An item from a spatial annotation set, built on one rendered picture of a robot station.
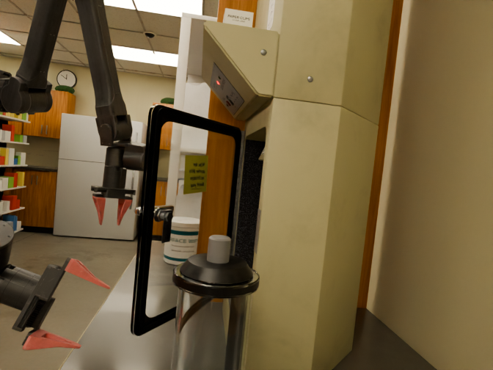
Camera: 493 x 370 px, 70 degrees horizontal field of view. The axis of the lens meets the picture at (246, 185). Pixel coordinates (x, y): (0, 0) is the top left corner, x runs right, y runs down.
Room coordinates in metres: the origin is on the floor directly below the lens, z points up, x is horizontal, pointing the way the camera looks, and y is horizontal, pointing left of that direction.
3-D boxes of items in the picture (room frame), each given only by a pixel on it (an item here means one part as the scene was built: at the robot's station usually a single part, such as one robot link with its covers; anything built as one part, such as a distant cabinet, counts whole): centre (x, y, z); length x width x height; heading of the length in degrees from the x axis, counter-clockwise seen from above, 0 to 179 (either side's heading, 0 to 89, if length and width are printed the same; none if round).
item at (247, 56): (0.69, 0.05, 1.46); 0.32 x 0.12 x 0.10; 8
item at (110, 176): (0.93, 0.35, 1.23); 0.10 x 0.07 x 0.07; 124
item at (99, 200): (0.93, 0.36, 1.16); 0.07 x 0.07 x 0.09; 34
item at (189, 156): (0.71, 0.10, 1.19); 0.30 x 0.01 x 0.40; 152
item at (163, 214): (0.61, 0.14, 1.18); 0.02 x 0.02 x 0.06; 62
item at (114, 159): (0.94, 0.35, 1.29); 0.07 x 0.06 x 0.07; 72
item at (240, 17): (0.65, 0.05, 1.54); 0.05 x 0.05 x 0.06; 8
